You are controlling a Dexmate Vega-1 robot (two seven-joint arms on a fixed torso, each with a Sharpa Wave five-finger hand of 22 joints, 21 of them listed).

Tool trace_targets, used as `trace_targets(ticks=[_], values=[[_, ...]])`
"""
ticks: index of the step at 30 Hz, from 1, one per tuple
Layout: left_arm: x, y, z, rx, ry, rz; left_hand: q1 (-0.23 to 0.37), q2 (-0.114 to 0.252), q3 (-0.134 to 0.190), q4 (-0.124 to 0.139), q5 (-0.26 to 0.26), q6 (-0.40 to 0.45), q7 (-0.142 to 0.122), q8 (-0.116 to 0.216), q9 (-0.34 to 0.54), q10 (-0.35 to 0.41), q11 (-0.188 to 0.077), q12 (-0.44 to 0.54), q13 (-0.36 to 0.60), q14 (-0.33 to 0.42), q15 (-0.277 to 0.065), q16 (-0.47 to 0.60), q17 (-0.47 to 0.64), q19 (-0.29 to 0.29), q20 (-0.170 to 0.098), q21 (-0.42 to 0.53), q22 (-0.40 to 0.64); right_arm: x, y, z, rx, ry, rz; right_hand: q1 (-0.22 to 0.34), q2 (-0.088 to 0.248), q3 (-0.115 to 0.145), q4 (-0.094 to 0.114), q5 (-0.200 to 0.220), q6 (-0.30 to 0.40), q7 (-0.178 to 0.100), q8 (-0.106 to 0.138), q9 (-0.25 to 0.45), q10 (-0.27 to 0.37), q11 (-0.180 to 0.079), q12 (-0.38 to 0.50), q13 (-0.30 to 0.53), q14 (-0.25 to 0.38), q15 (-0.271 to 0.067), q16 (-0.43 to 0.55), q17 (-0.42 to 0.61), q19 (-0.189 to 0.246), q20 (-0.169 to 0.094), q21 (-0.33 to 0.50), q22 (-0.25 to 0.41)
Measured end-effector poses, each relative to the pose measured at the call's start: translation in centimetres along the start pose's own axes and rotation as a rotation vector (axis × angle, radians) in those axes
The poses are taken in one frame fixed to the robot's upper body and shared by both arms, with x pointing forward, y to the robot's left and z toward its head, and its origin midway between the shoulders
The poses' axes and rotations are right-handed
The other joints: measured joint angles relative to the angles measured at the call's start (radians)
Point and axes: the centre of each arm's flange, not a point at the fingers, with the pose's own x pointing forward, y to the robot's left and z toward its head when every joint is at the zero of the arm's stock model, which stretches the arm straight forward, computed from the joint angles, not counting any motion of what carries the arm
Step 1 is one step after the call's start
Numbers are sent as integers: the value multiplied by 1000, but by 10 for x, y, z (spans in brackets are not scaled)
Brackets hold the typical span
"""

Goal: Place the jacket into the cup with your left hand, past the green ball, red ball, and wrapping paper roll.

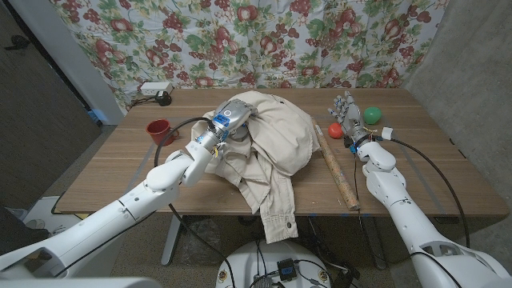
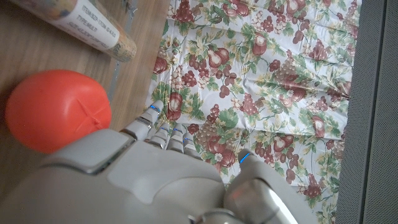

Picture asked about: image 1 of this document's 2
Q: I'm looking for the dark trouser leg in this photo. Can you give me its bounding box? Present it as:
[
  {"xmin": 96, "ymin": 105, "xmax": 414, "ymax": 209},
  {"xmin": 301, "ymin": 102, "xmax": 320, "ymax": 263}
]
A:
[{"xmin": 0, "ymin": 206, "xmax": 51, "ymax": 257}]

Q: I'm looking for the green ball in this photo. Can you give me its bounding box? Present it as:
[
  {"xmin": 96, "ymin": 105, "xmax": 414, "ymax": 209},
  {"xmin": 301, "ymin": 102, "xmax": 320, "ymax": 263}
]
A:
[{"xmin": 363, "ymin": 106, "xmax": 383, "ymax": 126}]

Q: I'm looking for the white power strip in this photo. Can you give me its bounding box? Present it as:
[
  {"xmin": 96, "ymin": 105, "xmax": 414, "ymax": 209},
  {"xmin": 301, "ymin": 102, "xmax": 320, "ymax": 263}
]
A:
[{"xmin": 139, "ymin": 82, "xmax": 174, "ymax": 96}]

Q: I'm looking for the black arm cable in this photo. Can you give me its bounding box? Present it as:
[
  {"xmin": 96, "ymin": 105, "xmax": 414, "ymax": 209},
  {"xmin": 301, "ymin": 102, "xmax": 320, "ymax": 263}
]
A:
[
  {"xmin": 354, "ymin": 138, "xmax": 471, "ymax": 288},
  {"xmin": 54, "ymin": 116, "xmax": 237, "ymax": 288}
]

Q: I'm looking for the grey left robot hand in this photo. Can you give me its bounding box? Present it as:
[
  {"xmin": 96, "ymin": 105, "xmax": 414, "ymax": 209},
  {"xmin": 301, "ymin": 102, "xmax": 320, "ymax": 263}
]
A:
[{"xmin": 198, "ymin": 98, "xmax": 259, "ymax": 151}]

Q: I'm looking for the floral fruit print backdrop cloth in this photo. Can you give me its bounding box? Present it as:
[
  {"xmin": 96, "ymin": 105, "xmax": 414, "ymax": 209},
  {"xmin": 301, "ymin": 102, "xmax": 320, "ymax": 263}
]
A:
[{"xmin": 50, "ymin": 0, "xmax": 449, "ymax": 115}]

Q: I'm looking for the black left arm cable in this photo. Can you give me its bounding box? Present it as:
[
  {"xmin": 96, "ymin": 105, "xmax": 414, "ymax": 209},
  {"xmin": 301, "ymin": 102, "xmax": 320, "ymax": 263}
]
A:
[{"xmin": 54, "ymin": 116, "xmax": 237, "ymax": 288}]

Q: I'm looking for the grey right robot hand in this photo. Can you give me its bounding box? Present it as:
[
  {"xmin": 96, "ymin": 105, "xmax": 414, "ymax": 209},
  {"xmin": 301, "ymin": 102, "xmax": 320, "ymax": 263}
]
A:
[{"xmin": 327, "ymin": 90, "xmax": 370, "ymax": 147}]

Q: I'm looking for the white table leg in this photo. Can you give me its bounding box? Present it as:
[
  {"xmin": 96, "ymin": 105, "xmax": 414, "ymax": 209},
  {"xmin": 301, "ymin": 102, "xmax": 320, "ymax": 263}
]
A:
[{"xmin": 160, "ymin": 214, "xmax": 184, "ymax": 266}]

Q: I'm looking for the black door handle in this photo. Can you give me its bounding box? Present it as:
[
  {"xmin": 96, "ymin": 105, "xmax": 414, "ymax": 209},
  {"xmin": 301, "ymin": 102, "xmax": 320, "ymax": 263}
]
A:
[{"xmin": 3, "ymin": 34, "xmax": 31, "ymax": 52}]

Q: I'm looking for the beige jacket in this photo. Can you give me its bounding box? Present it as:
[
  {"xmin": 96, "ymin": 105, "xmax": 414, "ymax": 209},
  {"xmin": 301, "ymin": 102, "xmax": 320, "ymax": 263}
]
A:
[{"xmin": 190, "ymin": 90, "xmax": 322, "ymax": 244}]

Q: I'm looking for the red cup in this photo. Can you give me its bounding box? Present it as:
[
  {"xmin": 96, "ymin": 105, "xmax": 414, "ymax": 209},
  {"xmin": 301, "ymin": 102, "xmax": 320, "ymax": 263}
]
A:
[{"xmin": 145, "ymin": 118, "xmax": 180, "ymax": 147}]

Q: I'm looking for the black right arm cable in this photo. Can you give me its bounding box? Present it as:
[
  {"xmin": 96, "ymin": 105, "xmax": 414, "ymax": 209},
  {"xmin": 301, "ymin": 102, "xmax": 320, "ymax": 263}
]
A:
[{"xmin": 354, "ymin": 138, "xmax": 471, "ymax": 288}]

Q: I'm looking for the brown wrapping paper roll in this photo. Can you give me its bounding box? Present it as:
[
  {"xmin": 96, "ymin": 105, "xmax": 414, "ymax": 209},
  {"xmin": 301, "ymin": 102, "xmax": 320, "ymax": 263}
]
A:
[{"xmin": 311, "ymin": 118, "xmax": 362, "ymax": 212}]

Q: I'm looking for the black plug adapter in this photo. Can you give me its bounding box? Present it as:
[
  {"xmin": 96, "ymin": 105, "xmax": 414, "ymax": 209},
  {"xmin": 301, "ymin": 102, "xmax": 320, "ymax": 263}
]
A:
[{"xmin": 154, "ymin": 90, "xmax": 173, "ymax": 107}]

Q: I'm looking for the white robot torso base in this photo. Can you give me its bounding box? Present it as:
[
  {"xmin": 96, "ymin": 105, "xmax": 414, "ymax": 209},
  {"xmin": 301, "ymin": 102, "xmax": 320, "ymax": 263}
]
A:
[{"xmin": 215, "ymin": 238, "xmax": 332, "ymax": 288}]

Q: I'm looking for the crumpled clear plastic bag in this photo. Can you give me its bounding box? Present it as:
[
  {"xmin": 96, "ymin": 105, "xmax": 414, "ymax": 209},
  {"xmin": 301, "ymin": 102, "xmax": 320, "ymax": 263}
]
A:
[{"xmin": 179, "ymin": 218, "xmax": 223, "ymax": 265}]

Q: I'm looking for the grey table leg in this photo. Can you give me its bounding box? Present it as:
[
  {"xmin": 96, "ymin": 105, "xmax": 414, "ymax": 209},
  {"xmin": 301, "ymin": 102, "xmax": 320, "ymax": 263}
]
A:
[{"xmin": 362, "ymin": 215, "xmax": 388, "ymax": 270}]

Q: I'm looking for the small black box on torso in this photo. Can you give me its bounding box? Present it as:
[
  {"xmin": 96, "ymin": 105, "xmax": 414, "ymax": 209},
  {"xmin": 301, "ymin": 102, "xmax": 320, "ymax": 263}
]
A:
[{"xmin": 277, "ymin": 258, "xmax": 298, "ymax": 282}]

